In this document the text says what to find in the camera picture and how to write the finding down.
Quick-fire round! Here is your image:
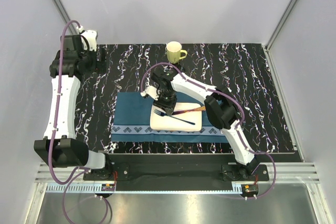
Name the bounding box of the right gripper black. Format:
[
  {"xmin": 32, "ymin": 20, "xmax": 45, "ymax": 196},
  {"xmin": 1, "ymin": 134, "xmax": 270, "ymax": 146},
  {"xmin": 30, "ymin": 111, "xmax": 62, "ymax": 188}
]
[{"xmin": 153, "ymin": 90, "xmax": 177, "ymax": 116}]

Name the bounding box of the blue fork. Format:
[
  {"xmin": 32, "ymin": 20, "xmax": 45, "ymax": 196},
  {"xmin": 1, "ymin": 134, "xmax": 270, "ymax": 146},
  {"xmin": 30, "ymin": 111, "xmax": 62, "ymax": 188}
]
[{"xmin": 153, "ymin": 109, "xmax": 195, "ymax": 125}]

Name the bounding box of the white rectangular plate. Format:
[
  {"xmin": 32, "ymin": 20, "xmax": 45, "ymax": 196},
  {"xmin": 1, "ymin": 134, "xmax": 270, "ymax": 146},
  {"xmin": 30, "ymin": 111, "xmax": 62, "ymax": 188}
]
[{"xmin": 150, "ymin": 102, "xmax": 202, "ymax": 132}]

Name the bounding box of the blue cloth placemat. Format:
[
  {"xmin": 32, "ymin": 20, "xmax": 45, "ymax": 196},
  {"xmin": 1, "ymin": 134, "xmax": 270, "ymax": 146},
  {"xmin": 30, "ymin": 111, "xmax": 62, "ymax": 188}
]
[{"xmin": 111, "ymin": 92, "xmax": 228, "ymax": 143}]

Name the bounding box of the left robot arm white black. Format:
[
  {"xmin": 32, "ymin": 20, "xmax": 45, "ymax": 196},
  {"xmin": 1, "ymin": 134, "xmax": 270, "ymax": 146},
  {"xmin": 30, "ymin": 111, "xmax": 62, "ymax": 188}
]
[{"xmin": 34, "ymin": 30, "xmax": 113, "ymax": 180}]

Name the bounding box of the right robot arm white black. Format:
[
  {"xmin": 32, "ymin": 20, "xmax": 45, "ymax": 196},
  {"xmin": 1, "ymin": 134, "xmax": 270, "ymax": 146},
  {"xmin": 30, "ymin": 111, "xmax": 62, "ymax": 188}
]
[{"xmin": 144, "ymin": 70, "xmax": 260, "ymax": 180}]

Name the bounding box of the yellow-green ceramic mug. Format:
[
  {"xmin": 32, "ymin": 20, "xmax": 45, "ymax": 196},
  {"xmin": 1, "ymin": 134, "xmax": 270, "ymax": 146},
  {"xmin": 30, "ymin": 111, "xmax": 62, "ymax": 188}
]
[{"xmin": 166, "ymin": 41, "xmax": 187, "ymax": 64}]

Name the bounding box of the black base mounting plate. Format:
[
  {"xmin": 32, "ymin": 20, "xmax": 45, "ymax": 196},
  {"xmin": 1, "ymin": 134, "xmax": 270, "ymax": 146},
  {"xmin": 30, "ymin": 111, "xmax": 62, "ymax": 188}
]
[{"xmin": 82, "ymin": 155, "xmax": 269, "ymax": 182}]

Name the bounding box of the left connector box black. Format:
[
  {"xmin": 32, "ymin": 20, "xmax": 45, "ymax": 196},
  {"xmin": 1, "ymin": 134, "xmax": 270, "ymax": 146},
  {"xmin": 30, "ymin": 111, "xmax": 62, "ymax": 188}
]
[{"xmin": 101, "ymin": 183, "xmax": 116, "ymax": 192}]

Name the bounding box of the right connector box orange black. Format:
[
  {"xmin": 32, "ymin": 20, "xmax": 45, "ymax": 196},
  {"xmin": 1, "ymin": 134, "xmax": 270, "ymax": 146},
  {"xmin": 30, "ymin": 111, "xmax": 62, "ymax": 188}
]
[{"xmin": 241, "ymin": 184, "xmax": 259, "ymax": 198}]

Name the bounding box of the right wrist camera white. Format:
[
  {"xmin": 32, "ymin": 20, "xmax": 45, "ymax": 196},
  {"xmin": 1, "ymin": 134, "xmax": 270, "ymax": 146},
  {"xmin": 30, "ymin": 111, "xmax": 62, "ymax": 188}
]
[{"xmin": 140, "ymin": 86, "xmax": 159, "ymax": 101}]

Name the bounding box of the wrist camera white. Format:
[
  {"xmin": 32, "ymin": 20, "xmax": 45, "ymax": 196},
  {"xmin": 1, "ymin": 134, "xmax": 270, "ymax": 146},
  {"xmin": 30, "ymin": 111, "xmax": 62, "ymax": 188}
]
[
  {"xmin": 140, "ymin": 86, "xmax": 159, "ymax": 101},
  {"xmin": 76, "ymin": 26, "xmax": 98, "ymax": 51}
]

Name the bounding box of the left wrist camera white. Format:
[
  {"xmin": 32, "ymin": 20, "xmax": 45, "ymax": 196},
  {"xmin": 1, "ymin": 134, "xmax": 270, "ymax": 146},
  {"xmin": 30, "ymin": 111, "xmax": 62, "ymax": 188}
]
[{"xmin": 76, "ymin": 26, "xmax": 98, "ymax": 51}]

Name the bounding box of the left aluminium frame post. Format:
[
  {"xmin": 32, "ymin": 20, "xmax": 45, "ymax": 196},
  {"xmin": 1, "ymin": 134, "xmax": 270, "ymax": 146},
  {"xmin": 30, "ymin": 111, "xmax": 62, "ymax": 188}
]
[{"xmin": 38, "ymin": 0, "xmax": 88, "ymax": 53}]

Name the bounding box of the aluminium frame post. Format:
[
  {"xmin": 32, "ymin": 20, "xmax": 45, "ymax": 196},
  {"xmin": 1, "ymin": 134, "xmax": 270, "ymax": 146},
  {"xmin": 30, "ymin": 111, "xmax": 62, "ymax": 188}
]
[
  {"xmin": 265, "ymin": 0, "xmax": 299, "ymax": 50},
  {"xmin": 38, "ymin": 0, "xmax": 88, "ymax": 53}
]

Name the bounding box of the white slotted cable duct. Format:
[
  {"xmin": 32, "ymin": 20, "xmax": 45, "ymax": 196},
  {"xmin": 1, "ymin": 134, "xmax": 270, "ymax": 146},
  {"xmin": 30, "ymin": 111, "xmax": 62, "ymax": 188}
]
[{"xmin": 46, "ymin": 183, "xmax": 259, "ymax": 194}]

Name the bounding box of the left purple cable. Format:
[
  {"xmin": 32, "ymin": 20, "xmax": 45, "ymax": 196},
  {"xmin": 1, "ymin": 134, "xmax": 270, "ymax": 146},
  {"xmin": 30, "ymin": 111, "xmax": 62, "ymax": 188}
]
[{"xmin": 46, "ymin": 19, "xmax": 113, "ymax": 222}]

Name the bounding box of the aluminium front frame rail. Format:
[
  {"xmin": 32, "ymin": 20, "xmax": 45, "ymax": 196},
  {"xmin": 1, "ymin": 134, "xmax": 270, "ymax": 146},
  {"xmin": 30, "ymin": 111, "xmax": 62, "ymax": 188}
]
[{"xmin": 35, "ymin": 163, "xmax": 319, "ymax": 184}]

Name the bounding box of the right aluminium frame post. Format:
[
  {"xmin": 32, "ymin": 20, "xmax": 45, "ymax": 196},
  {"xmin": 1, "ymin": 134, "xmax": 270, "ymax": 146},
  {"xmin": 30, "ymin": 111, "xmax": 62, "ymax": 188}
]
[{"xmin": 265, "ymin": 0, "xmax": 299, "ymax": 50}]

